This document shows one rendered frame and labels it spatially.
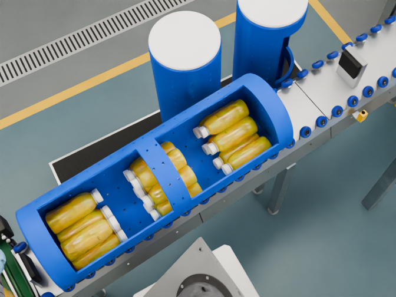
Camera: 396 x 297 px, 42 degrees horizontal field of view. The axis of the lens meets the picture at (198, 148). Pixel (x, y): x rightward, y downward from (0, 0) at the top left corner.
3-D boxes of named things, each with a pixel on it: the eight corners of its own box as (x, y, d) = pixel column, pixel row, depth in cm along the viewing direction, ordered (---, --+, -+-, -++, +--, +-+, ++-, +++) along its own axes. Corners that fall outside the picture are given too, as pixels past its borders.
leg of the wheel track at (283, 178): (280, 211, 275) (298, 164, 218) (271, 217, 274) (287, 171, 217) (273, 203, 277) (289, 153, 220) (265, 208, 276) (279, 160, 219)
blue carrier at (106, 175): (289, 157, 184) (300, 117, 159) (73, 299, 165) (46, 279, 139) (241, 102, 195) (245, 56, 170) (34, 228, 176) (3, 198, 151)
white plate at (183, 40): (234, 32, 198) (234, 34, 199) (178, -1, 206) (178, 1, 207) (190, 81, 189) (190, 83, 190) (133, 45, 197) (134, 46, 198)
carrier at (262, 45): (233, 134, 279) (286, 129, 279) (241, 32, 200) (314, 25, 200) (227, 89, 291) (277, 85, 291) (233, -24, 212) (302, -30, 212)
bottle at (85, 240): (57, 240, 158) (104, 211, 162) (68, 255, 161) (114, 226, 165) (61, 250, 152) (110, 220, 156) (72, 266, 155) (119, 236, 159)
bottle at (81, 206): (57, 236, 163) (102, 208, 167) (52, 233, 157) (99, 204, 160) (46, 218, 165) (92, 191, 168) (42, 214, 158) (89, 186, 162)
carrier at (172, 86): (229, 136, 278) (188, 108, 286) (236, 34, 199) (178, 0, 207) (197, 175, 269) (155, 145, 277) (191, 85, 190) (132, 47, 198)
